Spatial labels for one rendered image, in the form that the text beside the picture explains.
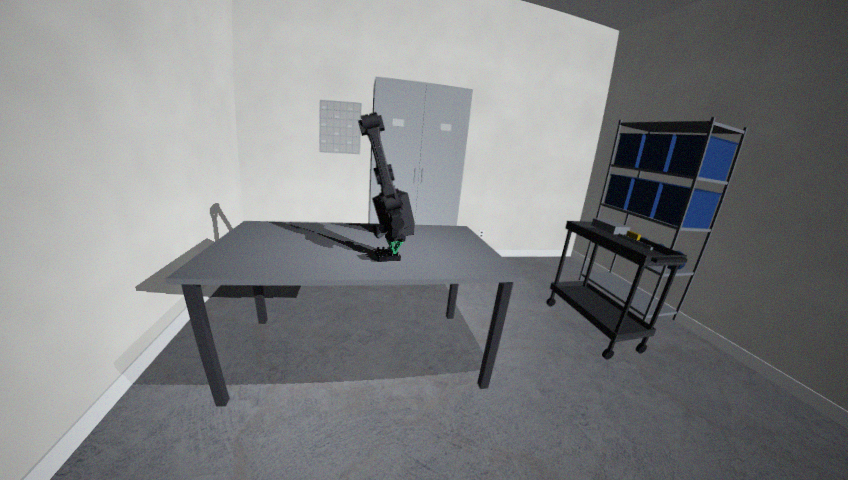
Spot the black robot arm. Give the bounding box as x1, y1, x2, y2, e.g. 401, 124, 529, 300
358, 113, 404, 239

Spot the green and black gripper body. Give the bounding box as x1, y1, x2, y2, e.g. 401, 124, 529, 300
385, 229, 406, 242

